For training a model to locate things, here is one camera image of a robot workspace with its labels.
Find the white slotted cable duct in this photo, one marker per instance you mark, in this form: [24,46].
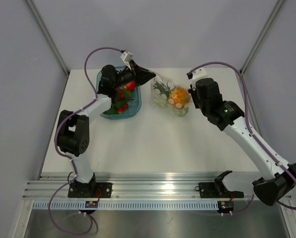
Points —
[127,205]

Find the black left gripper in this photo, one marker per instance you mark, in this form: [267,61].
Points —
[141,75]

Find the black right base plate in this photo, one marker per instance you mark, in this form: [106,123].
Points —
[216,190]

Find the aluminium frame post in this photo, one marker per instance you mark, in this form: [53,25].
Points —
[271,19]
[47,36]

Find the right aluminium frame post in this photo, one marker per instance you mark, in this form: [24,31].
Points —
[271,19]

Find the blue plastic tray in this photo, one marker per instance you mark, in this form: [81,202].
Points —
[134,105]

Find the left aluminium frame post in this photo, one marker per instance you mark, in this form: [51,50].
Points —
[47,36]

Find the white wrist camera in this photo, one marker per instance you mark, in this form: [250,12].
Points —
[197,74]
[126,57]

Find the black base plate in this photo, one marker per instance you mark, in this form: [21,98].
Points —
[103,190]
[216,190]

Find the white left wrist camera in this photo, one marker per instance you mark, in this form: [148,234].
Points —
[126,57]

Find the aluminium mounting rail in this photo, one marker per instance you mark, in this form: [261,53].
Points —
[131,186]

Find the toy cabbage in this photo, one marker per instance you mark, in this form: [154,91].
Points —
[179,109]

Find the red toy cherry bunch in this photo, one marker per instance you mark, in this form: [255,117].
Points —
[125,96]

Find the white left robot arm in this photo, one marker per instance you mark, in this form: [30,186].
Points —
[72,136]

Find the orange spiky toy fruit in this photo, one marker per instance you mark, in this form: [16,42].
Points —
[170,89]

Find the red toy apple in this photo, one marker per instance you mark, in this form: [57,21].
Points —
[130,86]

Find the clear zip top bag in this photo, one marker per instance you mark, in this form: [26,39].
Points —
[160,77]

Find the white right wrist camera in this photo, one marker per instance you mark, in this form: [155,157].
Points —
[197,74]

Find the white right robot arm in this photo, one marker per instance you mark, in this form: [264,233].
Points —
[278,176]

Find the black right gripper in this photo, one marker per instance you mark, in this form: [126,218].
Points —
[194,91]

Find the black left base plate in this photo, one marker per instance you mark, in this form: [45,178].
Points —
[103,190]

